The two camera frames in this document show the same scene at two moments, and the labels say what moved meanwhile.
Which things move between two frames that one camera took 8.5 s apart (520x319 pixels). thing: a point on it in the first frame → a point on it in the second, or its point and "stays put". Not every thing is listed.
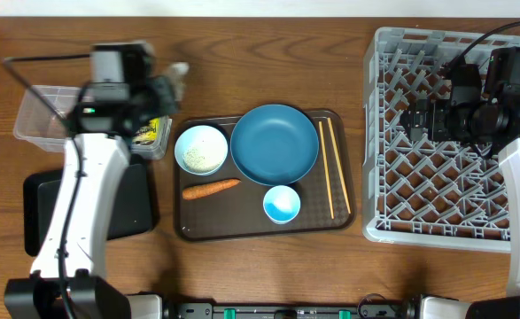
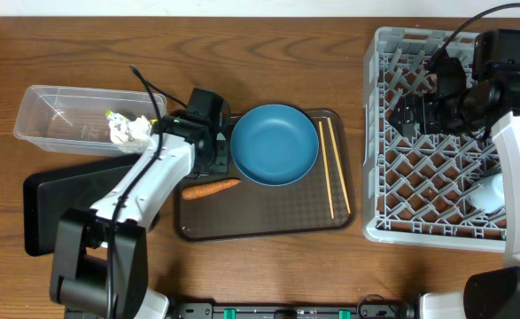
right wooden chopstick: [340, 170] stays put
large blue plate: [275, 144] stays put
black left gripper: [158, 85] → [222, 166]
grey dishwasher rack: [429, 194] stays put
